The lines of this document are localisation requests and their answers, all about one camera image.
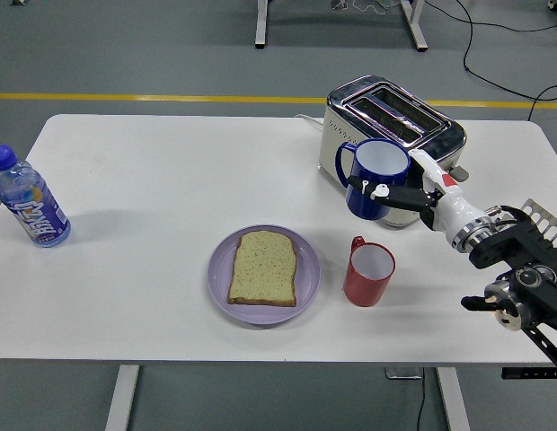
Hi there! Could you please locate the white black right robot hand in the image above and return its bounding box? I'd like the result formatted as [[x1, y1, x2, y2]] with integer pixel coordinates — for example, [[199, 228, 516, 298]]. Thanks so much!
[[347, 149, 489, 237]]

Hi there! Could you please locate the blue enamel cup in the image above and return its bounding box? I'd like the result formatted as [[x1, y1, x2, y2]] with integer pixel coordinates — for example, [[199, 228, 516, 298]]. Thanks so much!
[[334, 138, 413, 221]]

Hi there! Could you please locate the red enamel cup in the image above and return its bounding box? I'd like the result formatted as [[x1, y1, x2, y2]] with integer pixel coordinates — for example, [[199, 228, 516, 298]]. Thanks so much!
[[342, 235, 396, 308]]

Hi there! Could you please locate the white background desk leg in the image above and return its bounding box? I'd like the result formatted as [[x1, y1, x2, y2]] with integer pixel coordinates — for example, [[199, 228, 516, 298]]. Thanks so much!
[[253, 0, 269, 49], [399, 0, 429, 52]]

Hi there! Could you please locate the slice of toast bread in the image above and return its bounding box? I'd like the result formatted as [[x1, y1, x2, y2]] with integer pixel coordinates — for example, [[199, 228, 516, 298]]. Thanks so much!
[[227, 230, 298, 308]]

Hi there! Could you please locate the silver metal toast rack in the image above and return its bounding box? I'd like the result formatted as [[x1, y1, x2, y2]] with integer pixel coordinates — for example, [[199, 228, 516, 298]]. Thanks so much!
[[520, 198, 557, 246]]

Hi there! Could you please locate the cream and chrome toaster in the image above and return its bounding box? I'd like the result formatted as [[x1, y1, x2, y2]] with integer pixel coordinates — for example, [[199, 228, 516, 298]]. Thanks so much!
[[317, 75, 471, 230]]

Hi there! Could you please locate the purple round plate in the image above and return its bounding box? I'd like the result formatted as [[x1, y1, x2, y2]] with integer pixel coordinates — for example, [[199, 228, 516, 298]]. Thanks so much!
[[207, 224, 323, 326]]

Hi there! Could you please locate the black table control panel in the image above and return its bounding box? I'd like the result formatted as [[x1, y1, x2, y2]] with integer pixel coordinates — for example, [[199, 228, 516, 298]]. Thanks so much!
[[501, 367, 557, 381]]

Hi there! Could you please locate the white table leg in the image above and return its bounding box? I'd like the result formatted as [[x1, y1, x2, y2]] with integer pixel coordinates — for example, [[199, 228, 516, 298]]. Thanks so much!
[[436, 366, 471, 431], [104, 365, 140, 431]]

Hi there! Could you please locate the plastic bottle with blue label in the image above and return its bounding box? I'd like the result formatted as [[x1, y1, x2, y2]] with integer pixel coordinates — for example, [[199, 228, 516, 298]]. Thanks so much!
[[0, 144, 72, 249]]

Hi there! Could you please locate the white toaster cord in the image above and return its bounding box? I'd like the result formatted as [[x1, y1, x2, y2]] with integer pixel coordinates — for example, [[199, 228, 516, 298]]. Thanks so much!
[[294, 113, 325, 131]]

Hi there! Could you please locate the black looping floor cable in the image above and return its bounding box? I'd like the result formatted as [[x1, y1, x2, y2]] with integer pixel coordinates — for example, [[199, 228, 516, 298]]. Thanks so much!
[[455, 0, 557, 121]]

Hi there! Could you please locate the grey under-table bracket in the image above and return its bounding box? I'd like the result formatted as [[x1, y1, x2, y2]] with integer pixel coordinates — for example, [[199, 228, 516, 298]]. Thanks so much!
[[385, 367, 423, 381]]

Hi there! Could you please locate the thin black floor cable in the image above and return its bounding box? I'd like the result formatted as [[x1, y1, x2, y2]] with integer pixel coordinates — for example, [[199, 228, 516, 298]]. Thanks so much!
[[424, 0, 557, 33]]

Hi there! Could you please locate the black cable under table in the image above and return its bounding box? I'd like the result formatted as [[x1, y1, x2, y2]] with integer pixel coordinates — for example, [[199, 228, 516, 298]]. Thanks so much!
[[415, 368, 428, 431]]

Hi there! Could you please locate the white floor cable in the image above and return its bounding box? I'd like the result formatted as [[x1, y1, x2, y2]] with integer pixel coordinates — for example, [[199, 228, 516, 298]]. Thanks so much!
[[330, 0, 399, 13]]

